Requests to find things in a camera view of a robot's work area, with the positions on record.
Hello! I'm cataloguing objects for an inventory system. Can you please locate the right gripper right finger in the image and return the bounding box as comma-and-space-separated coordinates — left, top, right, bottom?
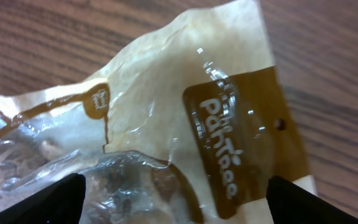
266, 176, 358, 224

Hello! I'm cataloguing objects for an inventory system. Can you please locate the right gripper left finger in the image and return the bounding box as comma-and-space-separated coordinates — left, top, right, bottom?
0, 173, 86, 224

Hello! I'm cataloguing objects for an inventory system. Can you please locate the beige dog bone treat bag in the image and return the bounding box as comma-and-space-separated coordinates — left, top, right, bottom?
0, 1, 316, 223

